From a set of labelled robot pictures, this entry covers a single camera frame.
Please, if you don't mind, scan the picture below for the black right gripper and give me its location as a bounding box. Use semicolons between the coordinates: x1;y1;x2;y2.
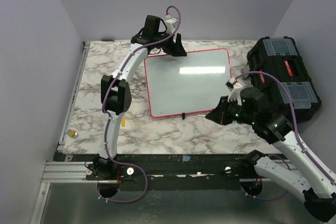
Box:
206;95;256;125

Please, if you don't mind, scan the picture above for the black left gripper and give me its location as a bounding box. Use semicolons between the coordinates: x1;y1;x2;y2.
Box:
153;29;186;57

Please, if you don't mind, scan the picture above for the pink framed whiteboard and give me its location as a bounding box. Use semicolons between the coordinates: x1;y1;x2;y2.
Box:
144;48;232;119

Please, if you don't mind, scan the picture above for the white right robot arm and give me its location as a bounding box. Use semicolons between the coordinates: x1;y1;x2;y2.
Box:
206;88;335;222

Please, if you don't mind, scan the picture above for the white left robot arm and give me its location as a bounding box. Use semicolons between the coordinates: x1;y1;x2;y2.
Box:
87;14;187;180

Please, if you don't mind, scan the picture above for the black toolbox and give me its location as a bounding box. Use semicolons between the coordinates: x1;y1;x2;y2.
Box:
247;36;321;123

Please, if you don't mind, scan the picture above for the small yellow connector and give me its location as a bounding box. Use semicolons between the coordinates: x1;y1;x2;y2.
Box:
66;129;78;138

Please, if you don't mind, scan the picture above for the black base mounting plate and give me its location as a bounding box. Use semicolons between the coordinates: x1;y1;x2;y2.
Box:
54;153;295;192

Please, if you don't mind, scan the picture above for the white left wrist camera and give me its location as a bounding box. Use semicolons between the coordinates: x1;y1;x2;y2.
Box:
165;14;180;34

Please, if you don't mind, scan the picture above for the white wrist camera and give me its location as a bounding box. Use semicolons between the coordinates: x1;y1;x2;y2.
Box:
225;78;244;101
165;14;180;34

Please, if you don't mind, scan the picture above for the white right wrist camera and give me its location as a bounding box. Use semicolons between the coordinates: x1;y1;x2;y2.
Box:
225;78;244;101

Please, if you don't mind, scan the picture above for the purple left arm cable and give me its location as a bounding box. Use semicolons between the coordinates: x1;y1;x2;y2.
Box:
97;5;182;204

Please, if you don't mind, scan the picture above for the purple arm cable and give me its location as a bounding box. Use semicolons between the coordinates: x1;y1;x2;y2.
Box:
235;71;336;201
97;5;182;204

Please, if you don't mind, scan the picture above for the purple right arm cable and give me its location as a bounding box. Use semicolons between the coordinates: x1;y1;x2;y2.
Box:
235;71;336;201

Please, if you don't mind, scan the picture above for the aluminium frame rail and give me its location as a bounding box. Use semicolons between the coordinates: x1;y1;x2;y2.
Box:
41;41;91;183

